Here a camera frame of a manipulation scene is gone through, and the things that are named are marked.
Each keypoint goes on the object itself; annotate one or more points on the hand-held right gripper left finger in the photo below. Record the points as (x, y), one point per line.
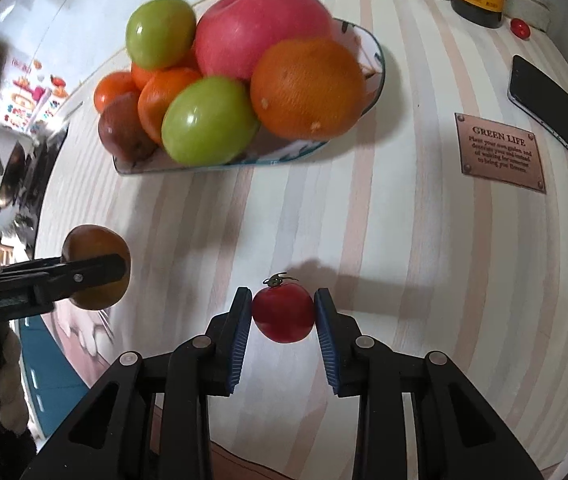
(240, 345)

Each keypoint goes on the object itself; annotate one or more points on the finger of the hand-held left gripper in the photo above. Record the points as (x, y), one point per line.
(88, 272)
(3, 305)

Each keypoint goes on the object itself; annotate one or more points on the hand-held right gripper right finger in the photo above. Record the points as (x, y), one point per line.
(326, 345)

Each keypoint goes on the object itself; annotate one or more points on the red-green apple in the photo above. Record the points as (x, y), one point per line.
(96, 240)

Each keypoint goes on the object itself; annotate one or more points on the red cherry tomato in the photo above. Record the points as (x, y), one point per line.
(284, 315)
(520, 28)

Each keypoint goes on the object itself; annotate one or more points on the small tangerine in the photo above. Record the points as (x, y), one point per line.
(163, 95)
(141, 75)
(113, 90)

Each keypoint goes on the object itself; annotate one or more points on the deer print plate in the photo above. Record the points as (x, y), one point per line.
(284, 152)

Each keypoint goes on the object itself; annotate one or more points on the brown-purple round fruit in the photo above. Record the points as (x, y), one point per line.
(121, 132)

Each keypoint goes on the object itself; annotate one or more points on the green round fruit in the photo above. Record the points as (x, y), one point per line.
(208, 120)
(158, 32)

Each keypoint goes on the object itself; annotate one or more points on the large orange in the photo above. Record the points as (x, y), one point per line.
(309, 90)

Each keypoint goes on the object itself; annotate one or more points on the brown tablecloth label patch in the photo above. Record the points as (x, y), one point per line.
(501, 152)

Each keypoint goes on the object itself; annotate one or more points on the pink-red apple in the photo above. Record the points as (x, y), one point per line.
(254, 30)

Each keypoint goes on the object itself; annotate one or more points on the black smartphone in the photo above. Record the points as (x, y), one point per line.
(549, 100)

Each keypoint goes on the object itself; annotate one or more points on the colourful wall poster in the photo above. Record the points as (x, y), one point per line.
(23, 90)

